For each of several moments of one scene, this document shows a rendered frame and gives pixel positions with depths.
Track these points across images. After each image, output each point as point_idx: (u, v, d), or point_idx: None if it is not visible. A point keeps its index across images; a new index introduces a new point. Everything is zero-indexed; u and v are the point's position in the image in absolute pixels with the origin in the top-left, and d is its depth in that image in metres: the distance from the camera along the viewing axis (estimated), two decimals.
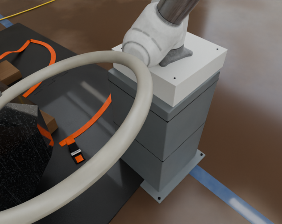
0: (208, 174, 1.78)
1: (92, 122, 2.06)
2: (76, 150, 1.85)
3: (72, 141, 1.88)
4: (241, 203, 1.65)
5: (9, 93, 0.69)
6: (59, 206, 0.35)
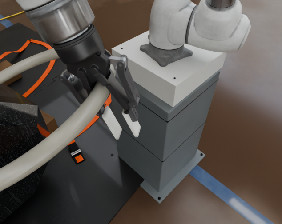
0: (208, 174, 1.78)
1: (92, 122, 2.06)
2: (76, 150, 1.85)
3: (72, 141, 1.88)
4: (241, 203, 1.65)
5: None
6: (10, 183, 0.37)
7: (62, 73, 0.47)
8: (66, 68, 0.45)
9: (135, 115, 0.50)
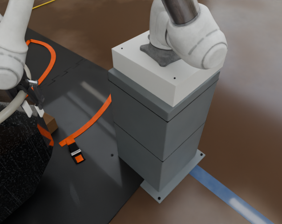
0: (208, 174, 1.78)
1: (92, 122, 2.06)
2: (76, 150, 1.85)
3: (72, 141, 1.88)
4: (241, 203, 1.65)
5: None
6: None
7: None
8: None
9: (41, 106, 1.01)
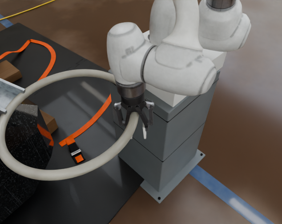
0: (208, 174, 1.78)
1: (92, 122, 2.06)
2: (76, 150, 1.85)
3: (72, 141, 1.88)
4: (241, 203, 1.65)
5: (30, 90, 0.99)
6: (101, 165, 0.75)
7: (114, 104, 0.85)
8: (121, 104, 0.83)
9: (148, 128, 0.93)
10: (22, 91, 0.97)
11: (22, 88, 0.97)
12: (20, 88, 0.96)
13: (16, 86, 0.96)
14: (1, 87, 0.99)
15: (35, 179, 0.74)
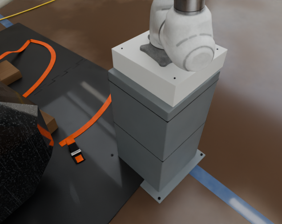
0: (208, 174, 1.78)
1: (92, 122, 2.06)
2: (76, 150, 1.85)
3: (72, 141, 1.88)
4: (241, 203, 1.65)
5: None
6: None
7: None
8: None
9: None
10: None
11: None
12: None
13: None
14: None
15: None
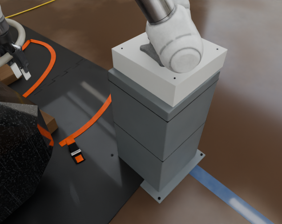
0: (208, 174, 1.78)
1: (92, 122, 2.06)
2: (76, 150, 1.85)
3: (72, 141, 1.88)
4: (241, 203, 1.65)
5: None
6: None
7: None
8: None
9: (26, 70, 1.14)
10: None
11: None
12: None
13: None
14: None
15: None
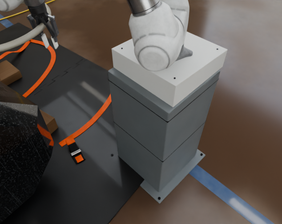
0: (208, 174, 1.78)
1: (92, 122, 2.06)
2: (76, 150, 1.85)
3: (72, 141, 1.88)
4: (241, 203, 1.65)
5: None
6: (33, 36, 1.18)
7: (28, 15, 1.21)
8: (30, 14, 1.20)
9: (56, 39, 1.29)
10: None
11: None
12: None
13: None
14: None
15: None
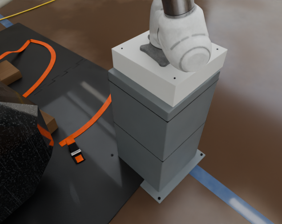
0: (208, 174, 1.78)
1: (92, 122, 2.06)
2: (76, 150, 1.85)
3: (72, 141, 1.88)
4: (241, 203, 1.65)
5: None
6: None
7: None
8: None
9: None
10: None
11: None
12: None
13: None
14: None
15: None
